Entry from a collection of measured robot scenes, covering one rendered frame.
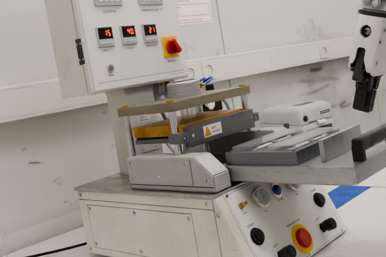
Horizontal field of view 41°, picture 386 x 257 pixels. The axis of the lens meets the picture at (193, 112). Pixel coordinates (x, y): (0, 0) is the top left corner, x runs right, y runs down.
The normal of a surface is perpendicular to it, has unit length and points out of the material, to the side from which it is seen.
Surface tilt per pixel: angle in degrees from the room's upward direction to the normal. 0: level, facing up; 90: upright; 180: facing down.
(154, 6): 90
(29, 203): 90
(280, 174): 90
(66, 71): 90
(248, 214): 65
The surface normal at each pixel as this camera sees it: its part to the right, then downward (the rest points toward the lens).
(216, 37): 0.68, -0.06
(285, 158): -0.67, 0.17
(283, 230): 0.59, -0.47
